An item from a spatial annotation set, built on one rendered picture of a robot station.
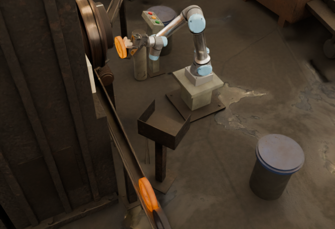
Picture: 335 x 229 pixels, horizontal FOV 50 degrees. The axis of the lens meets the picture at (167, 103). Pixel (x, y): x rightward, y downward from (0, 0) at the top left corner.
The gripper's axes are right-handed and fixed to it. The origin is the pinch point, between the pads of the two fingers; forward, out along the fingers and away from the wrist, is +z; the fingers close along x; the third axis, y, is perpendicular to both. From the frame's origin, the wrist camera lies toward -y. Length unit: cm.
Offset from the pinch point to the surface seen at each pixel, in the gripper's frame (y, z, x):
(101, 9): 35.4, 24.3, 17.0
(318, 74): -29, -212, 17
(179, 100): -65, -73, -6
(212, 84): -33, -85, 12
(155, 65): -58, -67, -51
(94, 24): 34, 33, 31
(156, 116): -22, -10, 51
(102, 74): -33.4, 3.6, -11.8
